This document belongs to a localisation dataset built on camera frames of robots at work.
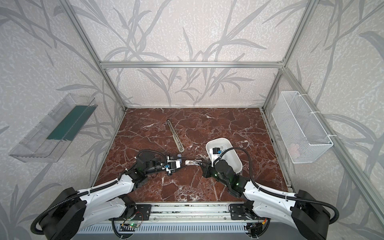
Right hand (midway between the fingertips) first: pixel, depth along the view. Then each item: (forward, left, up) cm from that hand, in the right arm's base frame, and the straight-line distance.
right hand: (199, 158), depth 79 cm
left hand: (0, +7, +4) cm, 8 cm away
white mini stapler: (0, +5, -5) cm, 7 cm away
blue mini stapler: (+8, +13, -12) cm, 20 cm away
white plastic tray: (+7, -19, -13) cm, 24 cm away
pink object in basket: (0, -47, +8) cm, 48 cm away
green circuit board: (-29, +34, -14) cm, 47 cm away
